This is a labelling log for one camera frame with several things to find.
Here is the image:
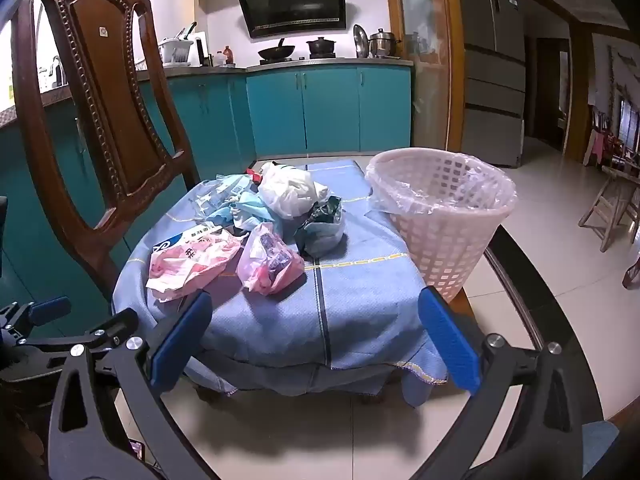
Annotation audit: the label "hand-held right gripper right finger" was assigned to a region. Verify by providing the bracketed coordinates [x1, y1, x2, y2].
[415, 286, 609, 480]

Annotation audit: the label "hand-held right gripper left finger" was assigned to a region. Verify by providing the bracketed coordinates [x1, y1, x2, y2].
[47, 290, 214, 480]

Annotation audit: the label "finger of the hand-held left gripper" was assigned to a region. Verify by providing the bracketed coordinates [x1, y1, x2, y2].
[17, 307, 139, 361]
[0, 296, 72, 343]

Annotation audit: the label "pink and white snack packet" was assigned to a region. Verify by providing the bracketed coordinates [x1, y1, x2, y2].
[146, 225, 244, 304]

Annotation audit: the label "white lattice waste basket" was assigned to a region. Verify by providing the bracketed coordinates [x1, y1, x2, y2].
[365, 147, 517, 305]

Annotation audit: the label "pink plastic bag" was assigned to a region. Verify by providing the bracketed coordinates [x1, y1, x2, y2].
[236, 222, 307, 296]

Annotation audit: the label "clear plastic bin liner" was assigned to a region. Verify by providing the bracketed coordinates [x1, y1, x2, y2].
[364, 149, 517, 222]

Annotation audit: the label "dark green plastic bag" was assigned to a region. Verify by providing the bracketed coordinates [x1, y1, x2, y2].
[294, 196, 346, 256]

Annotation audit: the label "blue checked tablecloth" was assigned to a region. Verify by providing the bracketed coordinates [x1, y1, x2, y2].
[111, 159, 448, 408]

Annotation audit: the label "light blue cloth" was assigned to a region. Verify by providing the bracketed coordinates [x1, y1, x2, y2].
[205, 192, 275, 237]

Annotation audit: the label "clear plastic packaging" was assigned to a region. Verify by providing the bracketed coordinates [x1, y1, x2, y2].
[190, 174, 261, 222]

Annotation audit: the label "white crumpled bag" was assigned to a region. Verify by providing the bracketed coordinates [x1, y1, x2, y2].
[257, 161, 331, 221]

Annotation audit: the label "wooden stool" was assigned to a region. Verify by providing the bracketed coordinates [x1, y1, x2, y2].
[579, 166, 640, 253]

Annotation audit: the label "carved wooden chair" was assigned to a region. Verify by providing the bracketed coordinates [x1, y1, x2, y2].
[11, 0, 202, 302]

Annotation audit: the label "teal lower kitchen cabinets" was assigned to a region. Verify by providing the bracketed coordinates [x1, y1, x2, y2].
[0, 64, 414, 341]

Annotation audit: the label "grey refrigerator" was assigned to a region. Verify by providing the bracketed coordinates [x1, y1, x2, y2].
[462, 0, 527, 169]

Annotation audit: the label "white dish rack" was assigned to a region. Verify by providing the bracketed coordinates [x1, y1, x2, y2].
[159, 36, 197, 67]

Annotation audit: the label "wood framed glass door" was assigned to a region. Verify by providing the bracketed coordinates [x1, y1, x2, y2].
[389, 0, 466, 155]

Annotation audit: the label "black wok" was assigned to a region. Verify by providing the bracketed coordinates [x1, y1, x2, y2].
[257, 38, 296, 61]

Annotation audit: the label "steel stock pot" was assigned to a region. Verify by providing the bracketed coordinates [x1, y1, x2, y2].
[368, 28, 401, 58]

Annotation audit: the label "steel pot lid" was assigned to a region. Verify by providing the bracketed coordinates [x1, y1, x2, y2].
[353, 24, 371, 59]

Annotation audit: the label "black cooking pot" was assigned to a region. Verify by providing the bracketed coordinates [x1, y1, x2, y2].
[306, 36, 335, 58]

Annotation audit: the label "black range hood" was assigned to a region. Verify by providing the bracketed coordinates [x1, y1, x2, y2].
[234, 0, 347, 39]

